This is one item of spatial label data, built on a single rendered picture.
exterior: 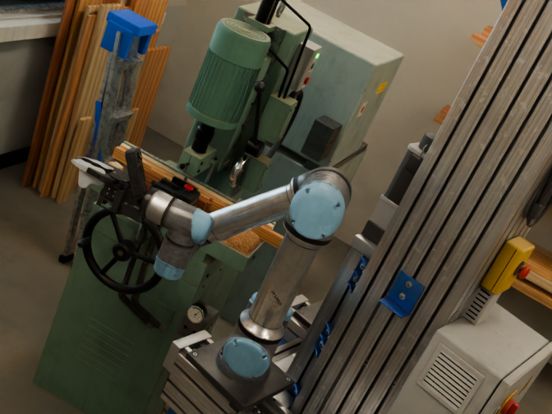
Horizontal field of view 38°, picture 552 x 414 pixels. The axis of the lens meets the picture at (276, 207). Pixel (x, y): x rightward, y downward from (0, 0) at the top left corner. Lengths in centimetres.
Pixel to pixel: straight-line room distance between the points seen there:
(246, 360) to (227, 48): 98
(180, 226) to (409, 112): 305
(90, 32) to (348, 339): 231
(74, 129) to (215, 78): 173
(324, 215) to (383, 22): 310
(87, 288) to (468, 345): 141
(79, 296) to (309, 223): 131
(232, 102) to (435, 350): 103
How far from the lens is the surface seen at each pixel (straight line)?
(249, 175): 278
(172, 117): 539
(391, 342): 207
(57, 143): 413
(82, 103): 408
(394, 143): 483
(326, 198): 173
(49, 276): 371
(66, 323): 295
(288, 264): 182
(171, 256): 192
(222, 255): 256
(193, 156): 262
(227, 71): 248
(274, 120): 272
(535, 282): 438
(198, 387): 225
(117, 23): 342
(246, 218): 196
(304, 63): 276
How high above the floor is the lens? 210
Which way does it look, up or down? 24 degrees down
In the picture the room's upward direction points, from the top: 25 degrees clockwise
